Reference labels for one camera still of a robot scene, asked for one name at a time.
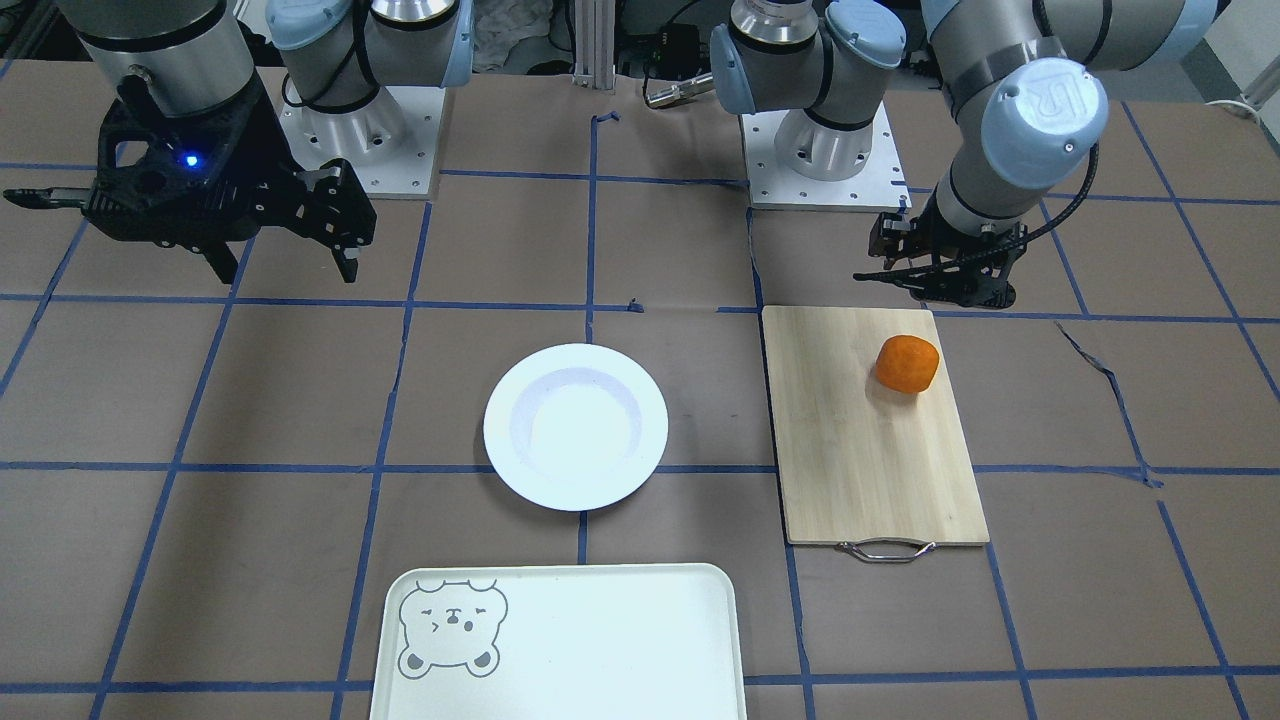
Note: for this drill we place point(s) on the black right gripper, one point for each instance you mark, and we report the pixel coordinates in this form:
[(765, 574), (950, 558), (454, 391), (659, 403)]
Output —
[(262, 143)]

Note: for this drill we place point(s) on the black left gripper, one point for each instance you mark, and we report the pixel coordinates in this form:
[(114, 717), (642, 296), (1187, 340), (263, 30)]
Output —
[(931, 238)]

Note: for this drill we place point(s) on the orange fruit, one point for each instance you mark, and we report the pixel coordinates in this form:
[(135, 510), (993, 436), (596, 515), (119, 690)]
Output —
[(907, 364)]

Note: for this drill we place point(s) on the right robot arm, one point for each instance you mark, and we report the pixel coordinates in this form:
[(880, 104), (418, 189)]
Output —
[(338, 55)]

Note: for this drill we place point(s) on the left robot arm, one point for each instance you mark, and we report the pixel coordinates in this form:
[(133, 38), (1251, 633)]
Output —
[(1021, 79)]

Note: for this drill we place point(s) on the cream bear tray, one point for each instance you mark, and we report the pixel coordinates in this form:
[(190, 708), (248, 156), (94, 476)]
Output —
[(629, 641)]

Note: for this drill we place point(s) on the wooden cutting board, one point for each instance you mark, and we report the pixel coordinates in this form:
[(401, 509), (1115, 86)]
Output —
[(882, 475)]

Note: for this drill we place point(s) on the black electronics box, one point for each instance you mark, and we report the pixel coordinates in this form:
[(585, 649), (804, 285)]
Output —
[(676, 53)]

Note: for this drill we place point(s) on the white round plate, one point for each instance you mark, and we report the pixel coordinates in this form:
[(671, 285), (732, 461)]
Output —
[(575, 427)]

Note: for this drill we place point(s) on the aluminium frame post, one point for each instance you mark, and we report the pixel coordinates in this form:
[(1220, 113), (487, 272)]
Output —
[(594, 44)]

